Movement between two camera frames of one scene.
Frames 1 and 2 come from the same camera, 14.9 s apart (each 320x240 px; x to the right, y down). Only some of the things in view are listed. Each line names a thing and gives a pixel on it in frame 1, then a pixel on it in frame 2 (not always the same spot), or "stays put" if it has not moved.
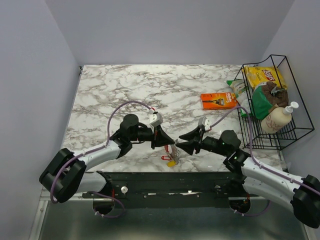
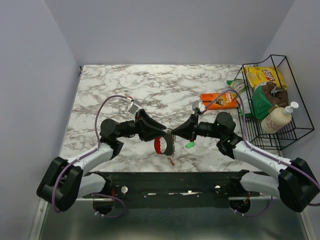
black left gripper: x=160 y=137 → x=148 y=129
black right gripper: x=189 y=146 → x=187 y=130
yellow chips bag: x=254 y=75 stays put
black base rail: x=173 y=189 stays put
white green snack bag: x=244 y=94 stays put
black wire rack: x=271 y=108 stays put
